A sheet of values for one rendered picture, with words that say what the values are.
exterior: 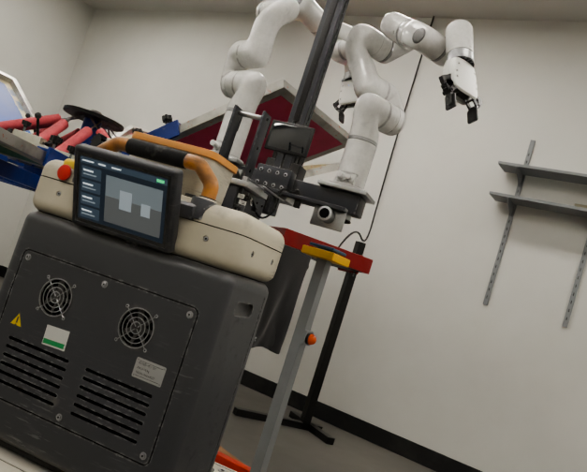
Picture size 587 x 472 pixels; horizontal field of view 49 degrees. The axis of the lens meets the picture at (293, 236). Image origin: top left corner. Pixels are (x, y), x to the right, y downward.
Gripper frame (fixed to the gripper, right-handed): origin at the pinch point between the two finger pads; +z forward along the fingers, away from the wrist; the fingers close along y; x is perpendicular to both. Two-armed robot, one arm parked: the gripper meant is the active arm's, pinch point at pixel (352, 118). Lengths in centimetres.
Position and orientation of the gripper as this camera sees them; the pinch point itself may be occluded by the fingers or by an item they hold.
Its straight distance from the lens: 251.7
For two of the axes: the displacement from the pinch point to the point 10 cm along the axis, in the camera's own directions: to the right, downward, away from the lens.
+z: -0.6, 9.7, -2.4
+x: 5.1, 2.4, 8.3
